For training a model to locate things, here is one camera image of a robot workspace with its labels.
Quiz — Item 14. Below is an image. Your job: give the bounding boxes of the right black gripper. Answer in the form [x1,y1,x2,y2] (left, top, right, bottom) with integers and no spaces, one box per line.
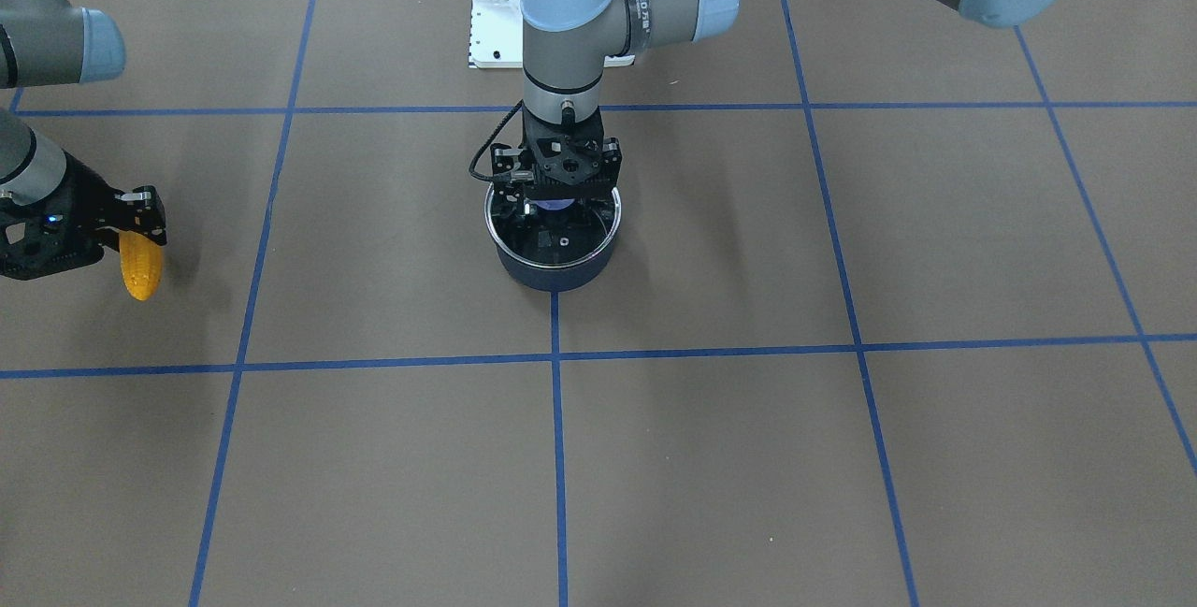
[1,158,168,283]

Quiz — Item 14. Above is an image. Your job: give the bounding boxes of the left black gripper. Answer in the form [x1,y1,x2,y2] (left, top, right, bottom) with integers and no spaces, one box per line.
[490,109,622,201]

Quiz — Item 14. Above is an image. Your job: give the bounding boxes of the yellow corn cob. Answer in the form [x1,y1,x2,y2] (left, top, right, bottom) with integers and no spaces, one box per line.
[117,231,166,301]

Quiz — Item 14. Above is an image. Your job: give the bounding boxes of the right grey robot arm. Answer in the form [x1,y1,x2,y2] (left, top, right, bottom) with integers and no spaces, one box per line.
[1,0,168,301]

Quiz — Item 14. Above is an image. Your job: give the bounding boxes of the dark blue saucepan purple handle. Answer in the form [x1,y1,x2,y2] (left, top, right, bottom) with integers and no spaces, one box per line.
[484,186,622,293]

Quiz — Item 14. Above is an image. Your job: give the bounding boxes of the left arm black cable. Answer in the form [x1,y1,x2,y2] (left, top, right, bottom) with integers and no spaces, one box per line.
[469,102,539,186]

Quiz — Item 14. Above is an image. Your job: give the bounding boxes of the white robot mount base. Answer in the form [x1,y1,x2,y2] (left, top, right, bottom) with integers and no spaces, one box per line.
[469,0,638,69]

